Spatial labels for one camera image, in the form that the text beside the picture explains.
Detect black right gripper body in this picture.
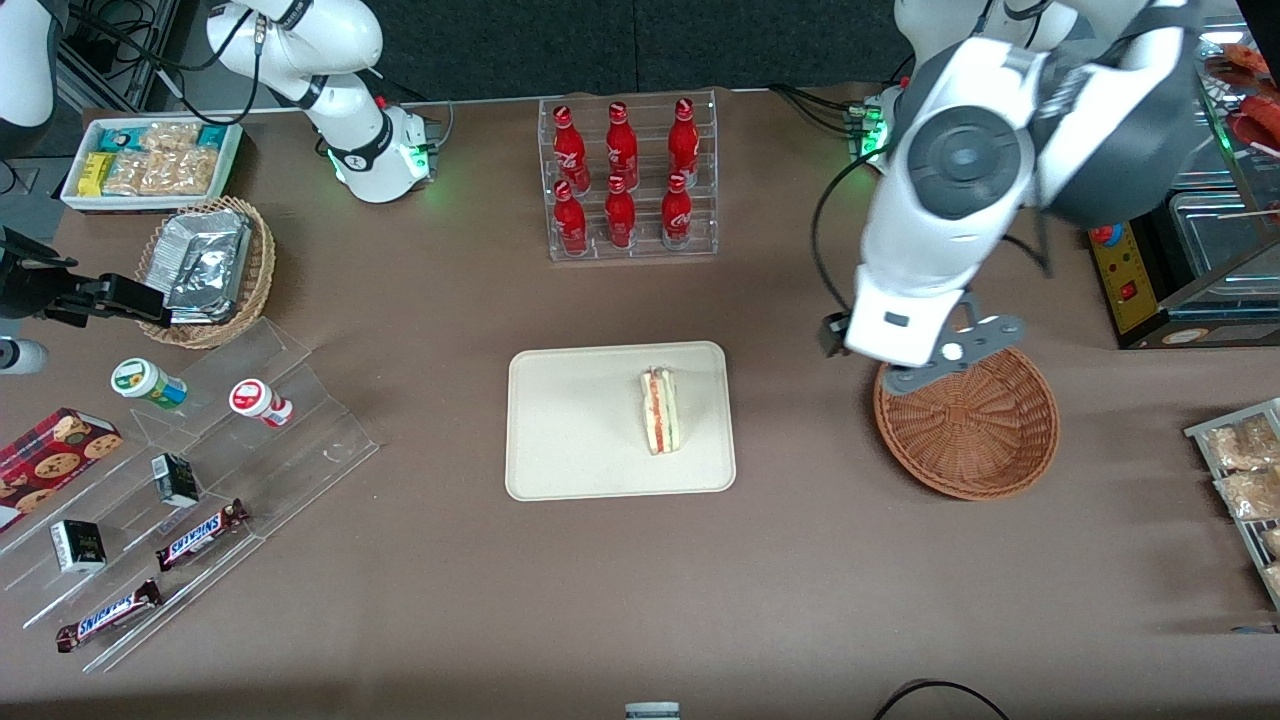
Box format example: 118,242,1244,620
0,228,101,325

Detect triangular sandwich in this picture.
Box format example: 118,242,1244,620
640,366,681,456

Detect brown wicker basket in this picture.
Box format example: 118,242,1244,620
873,340,1061,501

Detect light wicker basket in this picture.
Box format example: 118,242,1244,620
135,196,277,350

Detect tray of packaged pastries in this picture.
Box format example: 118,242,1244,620
1185,398,1280,611

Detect cream plastic tray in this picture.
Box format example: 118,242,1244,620
505,341,738,502

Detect white grey cylinder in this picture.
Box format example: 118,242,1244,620
0,338,49,377

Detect green lid yogurt cup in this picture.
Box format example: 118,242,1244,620
110,357,189,411

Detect white snack bin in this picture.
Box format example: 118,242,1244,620
60,118,244,213

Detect clear nut bag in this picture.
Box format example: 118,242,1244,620
142,148,222,196
140,122,202,154
102,150,151,196

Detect red lid yogurt cup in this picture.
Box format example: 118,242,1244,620
229,378,295,429

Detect red tartan cookie box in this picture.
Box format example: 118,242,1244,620
0,407,124,533

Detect small black carton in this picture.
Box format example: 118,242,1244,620
151,452,201,508
50,519,107,574

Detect clear acrylic stepped stand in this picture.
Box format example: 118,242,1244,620
0,318,381,674

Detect black machine yellow panel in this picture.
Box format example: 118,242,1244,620
1088,20,1280,351

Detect snickers bar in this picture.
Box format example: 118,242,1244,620
55,578,163,653
155,498,251,572

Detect red cola bottle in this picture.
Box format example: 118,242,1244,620
552,104,591,193
605,175,638,251
553,180,589,257
661,172,694,251
668,97,701,186
606,101,641,191

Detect clear acrylic bottle rack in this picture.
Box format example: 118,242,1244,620
537,88,719,263

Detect red orange packet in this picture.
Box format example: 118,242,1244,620
1205,42,1280,151

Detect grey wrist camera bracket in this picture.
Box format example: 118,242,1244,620
883,290,1028,396

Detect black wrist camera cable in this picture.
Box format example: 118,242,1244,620
810,145,883,323

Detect black arm base cables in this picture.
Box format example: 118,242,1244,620
770,84,863,137

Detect black floor cable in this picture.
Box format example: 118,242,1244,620
872,679,1011,720

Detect grey arm base cable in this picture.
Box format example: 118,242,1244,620
375,68,457,151

